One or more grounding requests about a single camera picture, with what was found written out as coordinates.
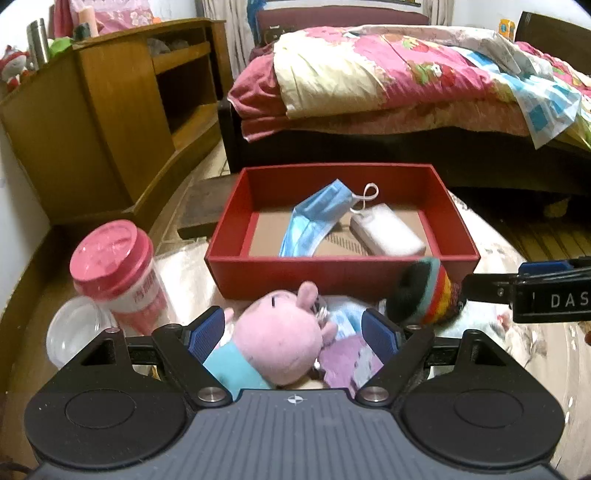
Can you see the red white plush doll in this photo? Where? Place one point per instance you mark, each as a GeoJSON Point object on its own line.
{"type": "Point", "coordinates": [15, 67]}

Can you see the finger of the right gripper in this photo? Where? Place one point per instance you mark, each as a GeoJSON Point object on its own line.
{"type": "Point", "coordinates": [497, 287]}

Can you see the pink pig plush toy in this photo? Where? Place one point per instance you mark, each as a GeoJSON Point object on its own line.
{"type": "Point", "coordinates": [274, 342]}

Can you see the purple fuzzy cloth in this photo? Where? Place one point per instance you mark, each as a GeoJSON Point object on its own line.
{"type": "Point", "coordinates": [349, 363]}

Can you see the pink lidded drink cup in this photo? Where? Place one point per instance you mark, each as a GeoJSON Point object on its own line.
{"type": "Point", "coordinates": [114, 266]}

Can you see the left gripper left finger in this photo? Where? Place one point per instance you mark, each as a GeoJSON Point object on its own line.
{"type": "Point", "coordinates": [182, 351]}

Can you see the wooden cabinet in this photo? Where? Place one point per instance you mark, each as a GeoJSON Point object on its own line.
{"type": "Point", "coordinates": [112, 126]}

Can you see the clear glass jar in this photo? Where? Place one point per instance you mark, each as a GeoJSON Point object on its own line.
{"type": "Point", "coordinates": [77, 322]}

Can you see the white rectangular sponge block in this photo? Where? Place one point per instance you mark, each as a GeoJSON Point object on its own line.
{"type": "Point", "coordinates": [384, 233]}

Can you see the dark wooden board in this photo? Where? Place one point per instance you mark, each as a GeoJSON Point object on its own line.
{"type": "Point", "coordinates": [203, 206]}

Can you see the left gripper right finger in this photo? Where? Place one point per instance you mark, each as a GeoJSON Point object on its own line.
{"type": "Point", "coordinates": [402, 352]}

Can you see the red cardboard box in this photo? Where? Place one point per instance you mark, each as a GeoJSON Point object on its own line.
{"type": "Point", "coordinates": [243, 254]}

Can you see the steel thermos bottle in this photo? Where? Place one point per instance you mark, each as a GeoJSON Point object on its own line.
{"type": "Point", "coordinates": [38, 43]}

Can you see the blue surgical face mask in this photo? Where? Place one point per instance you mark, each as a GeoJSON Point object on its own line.
{"type": "Point", "coordinates": [313, 219]}

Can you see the light blue towel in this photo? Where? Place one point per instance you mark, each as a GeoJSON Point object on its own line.
{"type": "Point", "coordinates": [493, 319]}

